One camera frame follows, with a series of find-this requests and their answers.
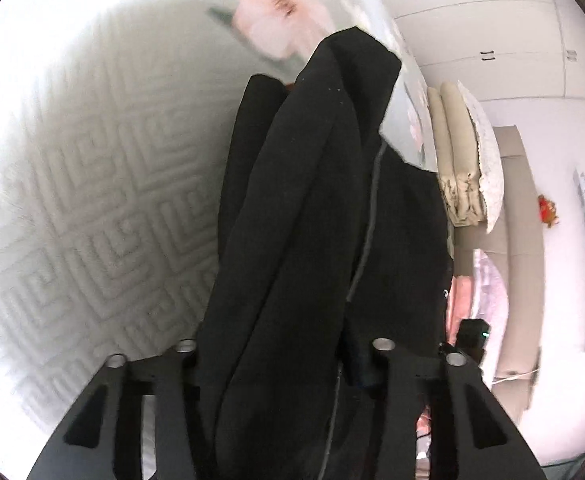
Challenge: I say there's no black hooded jacket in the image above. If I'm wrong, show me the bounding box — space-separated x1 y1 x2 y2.
193 28 452 479

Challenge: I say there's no folded pink purple quilt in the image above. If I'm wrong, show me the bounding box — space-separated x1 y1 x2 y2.
417 246 511 461

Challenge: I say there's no beige upholstered headboard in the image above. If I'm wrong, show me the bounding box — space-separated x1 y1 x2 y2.
454 126 545 422

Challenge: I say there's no red plush toy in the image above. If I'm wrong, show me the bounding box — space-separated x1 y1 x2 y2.
537 194 559 229

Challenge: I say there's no white floral pillow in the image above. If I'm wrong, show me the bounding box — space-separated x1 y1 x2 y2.
457 81 505 234

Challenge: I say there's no folded beige quilt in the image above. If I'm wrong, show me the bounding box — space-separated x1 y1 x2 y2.
427 81 485 226

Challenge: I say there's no white wardrobe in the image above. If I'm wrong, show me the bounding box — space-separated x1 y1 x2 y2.
381 0 585 101

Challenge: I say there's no floral green bedspread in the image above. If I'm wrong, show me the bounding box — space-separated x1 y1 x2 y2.
0 0 439 426

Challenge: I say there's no white charging cable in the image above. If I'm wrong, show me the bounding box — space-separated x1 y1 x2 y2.
488 366 541 386

